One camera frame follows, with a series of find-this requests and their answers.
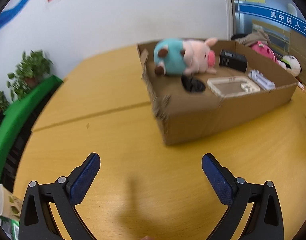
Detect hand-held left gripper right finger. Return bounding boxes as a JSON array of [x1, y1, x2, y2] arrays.
[[201, 153, 285, 240]]

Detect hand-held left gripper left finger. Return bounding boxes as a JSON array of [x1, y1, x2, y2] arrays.
[[19, 152, 101, 240]]

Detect brown cardboard box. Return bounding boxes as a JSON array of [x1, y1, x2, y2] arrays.
[[137, 39, 298, 145]]

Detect cream phone case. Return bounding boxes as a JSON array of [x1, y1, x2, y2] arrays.
[[207, 75, 261, 98]]

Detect black sunglasses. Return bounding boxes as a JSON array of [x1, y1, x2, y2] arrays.
[[181, 74, 206, 93]]

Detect white rectangular device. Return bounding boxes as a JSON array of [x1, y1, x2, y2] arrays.
[[248, 69, 275, 90]]

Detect printed paper cup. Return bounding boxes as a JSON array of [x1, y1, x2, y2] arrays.
[[0, 184, 22, 222]]

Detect green artificial turf ledge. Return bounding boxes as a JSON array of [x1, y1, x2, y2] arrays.
[[0, 75, 63, 190]]

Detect small potted green plant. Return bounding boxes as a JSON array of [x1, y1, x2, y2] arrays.
[[0, 91, 10, 112]]

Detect small black product box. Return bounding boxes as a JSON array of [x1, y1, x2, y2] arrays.
[[219, 49, 248, 72]]

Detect large potted green plant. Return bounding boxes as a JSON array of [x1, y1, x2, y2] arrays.
[[7, 50, 53, 98]]

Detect teal and pink pig plush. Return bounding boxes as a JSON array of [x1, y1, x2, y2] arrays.
[[153, 37, 218, 77]]

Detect panda plush toy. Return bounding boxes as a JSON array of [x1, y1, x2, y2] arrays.
[[278, 55, 302, 77]]

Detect pink plush toy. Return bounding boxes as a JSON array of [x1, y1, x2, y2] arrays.
[[250, 40, 279, 64]]

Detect tan cloth bag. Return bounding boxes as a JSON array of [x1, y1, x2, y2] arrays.
[[234, 30, 274, 48]]

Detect blue door banner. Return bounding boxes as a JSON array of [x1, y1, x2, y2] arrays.
[[239, 1, 306, 40]]

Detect blue wall banner stripe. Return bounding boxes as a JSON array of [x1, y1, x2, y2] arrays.
[[0, 0, 47, 34]]

